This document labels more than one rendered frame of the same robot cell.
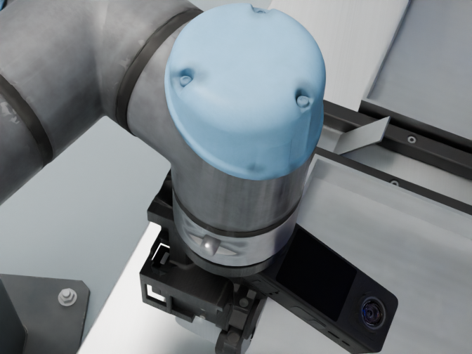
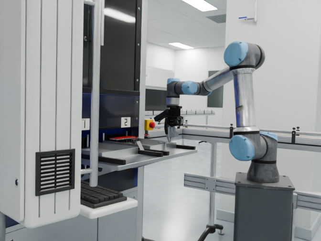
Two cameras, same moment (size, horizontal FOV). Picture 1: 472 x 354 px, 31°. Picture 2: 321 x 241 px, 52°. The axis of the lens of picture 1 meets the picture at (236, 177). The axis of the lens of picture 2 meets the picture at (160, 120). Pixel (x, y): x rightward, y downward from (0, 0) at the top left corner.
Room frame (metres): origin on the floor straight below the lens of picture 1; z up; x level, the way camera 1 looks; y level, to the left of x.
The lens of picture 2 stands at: (2.07, 0.42, 1.14)
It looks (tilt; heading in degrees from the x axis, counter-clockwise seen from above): 3 degrees down; 195
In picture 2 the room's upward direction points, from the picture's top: 2 degrees clockwise
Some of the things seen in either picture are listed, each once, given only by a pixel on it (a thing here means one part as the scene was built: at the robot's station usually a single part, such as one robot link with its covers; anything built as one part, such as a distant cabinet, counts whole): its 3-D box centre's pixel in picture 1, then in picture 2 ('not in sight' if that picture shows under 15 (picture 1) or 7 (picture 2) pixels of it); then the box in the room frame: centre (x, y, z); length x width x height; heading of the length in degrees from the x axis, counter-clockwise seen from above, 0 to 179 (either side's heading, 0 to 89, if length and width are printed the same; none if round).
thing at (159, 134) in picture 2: not in sight; (153, 131); (-0.34, -0.28, 0.92); 0.69 x 0.16 x 0.16; 161
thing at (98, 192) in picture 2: not in sight; (77, 188); (1.00, -0.18, 0.82); 0.40 x 0.14 x 0.02; 62
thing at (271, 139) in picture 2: not in sight; (263, 145); (0.44, 0.49, 0.96); 0.13 x 0.12 x 0.14; 145
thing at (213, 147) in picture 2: not in sight; (212, 187); (-0.64, 0.15, 0.46); 0.09 x 0.09 x 0.77; 71
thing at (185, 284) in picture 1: (219, 253); (173, 115); (0.25, 0.01, 1.07); 0.09 x 0.08 x 0.12; 71
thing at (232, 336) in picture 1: (235, 326); not in sight; (0.22, -0.01, 1.01); 0.05 x 0.02 x 0.09; 161
